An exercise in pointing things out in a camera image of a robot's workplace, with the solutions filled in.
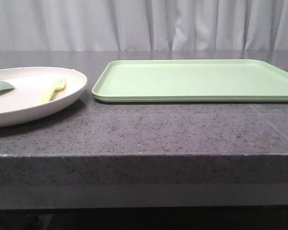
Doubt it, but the yellow plastic fork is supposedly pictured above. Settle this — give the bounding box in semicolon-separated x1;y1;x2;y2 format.
35;77;66;105

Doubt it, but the beige round plate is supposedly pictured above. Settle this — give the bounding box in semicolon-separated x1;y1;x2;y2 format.
0;67;87;127

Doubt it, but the light green serving tray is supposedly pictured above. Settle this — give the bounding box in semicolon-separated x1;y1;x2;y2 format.
92;59;288;103

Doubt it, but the white curtain backdrop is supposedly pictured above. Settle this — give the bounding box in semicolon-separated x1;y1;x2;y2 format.
0;0;288;51

